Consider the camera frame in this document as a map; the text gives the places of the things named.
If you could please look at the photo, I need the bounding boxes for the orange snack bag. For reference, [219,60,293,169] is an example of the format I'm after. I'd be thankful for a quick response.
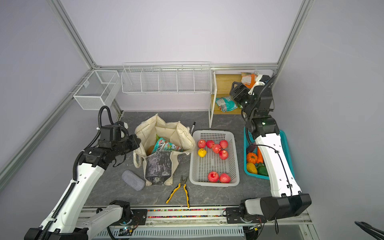
[241,72,257,89]

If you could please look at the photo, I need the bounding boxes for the brown potato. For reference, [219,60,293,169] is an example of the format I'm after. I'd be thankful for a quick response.
[146,146,155,156]

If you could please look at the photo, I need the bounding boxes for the teal snack bag top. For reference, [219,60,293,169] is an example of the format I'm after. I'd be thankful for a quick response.
[152,138,184,154]

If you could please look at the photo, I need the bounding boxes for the teal snack bag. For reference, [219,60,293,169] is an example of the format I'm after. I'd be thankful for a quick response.
[152,138,184,154]
[216,97,238,113]

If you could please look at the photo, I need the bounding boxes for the cream canvas tote bag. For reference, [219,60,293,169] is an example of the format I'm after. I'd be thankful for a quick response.
[134,115,196,186]

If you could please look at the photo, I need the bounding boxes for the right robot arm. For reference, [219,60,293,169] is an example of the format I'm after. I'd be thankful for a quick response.
[230,82,312,221]

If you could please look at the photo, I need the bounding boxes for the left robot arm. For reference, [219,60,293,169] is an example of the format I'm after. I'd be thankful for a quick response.
[24,106,141,240]

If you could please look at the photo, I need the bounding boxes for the teal snack bag lower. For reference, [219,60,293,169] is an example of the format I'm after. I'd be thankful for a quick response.
[216,97,238,113]

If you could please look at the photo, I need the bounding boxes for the teal plastic vegetable basket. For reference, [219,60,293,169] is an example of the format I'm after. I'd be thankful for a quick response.
[244,129,295,180]

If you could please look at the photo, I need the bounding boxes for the white wooden two-tier shelf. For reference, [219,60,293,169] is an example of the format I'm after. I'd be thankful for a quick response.
[209,71,242,128]

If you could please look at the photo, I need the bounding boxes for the grey fabric glasses case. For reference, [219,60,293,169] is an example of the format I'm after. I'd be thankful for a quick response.
[122,170,146,192]

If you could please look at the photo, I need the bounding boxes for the red apple back right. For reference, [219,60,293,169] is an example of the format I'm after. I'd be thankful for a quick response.
[220,140,229,149]

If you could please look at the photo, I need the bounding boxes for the red apple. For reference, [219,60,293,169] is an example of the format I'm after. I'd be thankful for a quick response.
[208,172,220,183]
[212,144,222,154]
[206,140,215,149]
[220,140,229,149]
[219,149,229,160]
[197,140,206,149]
[219,173,231,184]

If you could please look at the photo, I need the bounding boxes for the small orange pumpkin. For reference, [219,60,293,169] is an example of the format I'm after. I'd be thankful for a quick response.
[246,153,259,165]

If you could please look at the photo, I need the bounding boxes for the orange carrot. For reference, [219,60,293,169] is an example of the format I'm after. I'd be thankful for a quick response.
[257,147,264,164]

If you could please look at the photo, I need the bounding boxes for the red apple centre right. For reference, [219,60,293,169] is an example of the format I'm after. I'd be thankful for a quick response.
[219,149,229,160]

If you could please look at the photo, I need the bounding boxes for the yellow squash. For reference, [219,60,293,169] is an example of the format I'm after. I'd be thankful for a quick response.
[246,163,258,175]

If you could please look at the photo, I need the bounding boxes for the green bell pepper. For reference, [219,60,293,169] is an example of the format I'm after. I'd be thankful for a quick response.
[257,163,269,177]

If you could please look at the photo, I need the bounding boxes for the black marker pen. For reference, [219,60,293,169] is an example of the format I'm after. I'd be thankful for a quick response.
[190,122,196,135]

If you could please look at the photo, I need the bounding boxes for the red apple back left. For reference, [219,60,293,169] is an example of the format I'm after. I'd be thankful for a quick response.
[197,140,206,149]

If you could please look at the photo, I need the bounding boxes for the white plastic fruit basket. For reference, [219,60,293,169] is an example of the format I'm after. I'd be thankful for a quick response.
[190,130,240,187]

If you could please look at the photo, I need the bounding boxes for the red apple front right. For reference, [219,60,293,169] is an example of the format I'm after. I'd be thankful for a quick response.
[219,173,231,184]

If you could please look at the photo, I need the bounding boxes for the red apple front left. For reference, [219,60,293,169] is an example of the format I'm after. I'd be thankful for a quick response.
[208,172,220,183]

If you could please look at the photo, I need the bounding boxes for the black tripod leg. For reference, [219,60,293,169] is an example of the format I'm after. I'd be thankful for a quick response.
[355,221,384,240]

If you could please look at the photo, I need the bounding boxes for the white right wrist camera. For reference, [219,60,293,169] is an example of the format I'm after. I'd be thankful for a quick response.
[248,75,271,95]

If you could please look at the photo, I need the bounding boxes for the white mesh wall box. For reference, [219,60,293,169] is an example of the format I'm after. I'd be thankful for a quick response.
[74,70,122,111]

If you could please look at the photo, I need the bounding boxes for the white wire wall basket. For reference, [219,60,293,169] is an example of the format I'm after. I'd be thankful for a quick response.
[121,62,214,94]

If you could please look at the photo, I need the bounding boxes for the yellow handled pliers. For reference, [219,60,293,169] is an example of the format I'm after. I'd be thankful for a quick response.
[165,175,191,208]

